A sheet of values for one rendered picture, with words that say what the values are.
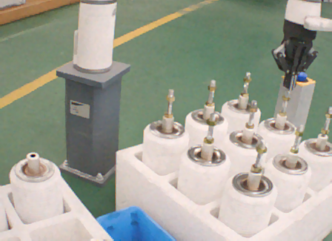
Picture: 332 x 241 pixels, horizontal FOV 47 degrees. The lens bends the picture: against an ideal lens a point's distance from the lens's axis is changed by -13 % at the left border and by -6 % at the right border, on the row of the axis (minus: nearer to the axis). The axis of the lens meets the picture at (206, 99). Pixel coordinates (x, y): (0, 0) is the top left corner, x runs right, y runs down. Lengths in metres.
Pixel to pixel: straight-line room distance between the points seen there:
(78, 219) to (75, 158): 0.40
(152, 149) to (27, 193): 0.30
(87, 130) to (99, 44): 0.22
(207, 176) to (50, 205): 0.30
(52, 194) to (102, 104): 0.37
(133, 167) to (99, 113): 0.20
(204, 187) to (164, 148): 0.12
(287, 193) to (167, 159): 0.25
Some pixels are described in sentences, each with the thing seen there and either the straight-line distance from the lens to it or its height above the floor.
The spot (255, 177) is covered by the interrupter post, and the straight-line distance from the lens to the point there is 0.72.
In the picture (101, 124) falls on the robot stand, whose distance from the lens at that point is 1.03.
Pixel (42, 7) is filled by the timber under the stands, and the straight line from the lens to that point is 3.04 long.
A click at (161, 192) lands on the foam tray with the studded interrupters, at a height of 0.17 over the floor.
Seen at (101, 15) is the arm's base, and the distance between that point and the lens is 0.96.
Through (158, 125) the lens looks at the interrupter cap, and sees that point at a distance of 0.88.
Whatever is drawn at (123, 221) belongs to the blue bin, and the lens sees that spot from 0.86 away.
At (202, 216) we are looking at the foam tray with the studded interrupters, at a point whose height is 0.18.
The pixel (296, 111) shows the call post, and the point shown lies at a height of 0.24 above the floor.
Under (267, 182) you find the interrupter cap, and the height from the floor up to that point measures 0.25.
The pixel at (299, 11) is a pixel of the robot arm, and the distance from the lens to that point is 0.85.
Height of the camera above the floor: 0.66
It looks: 23 degrees down
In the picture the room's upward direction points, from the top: 8 degrees clockwise
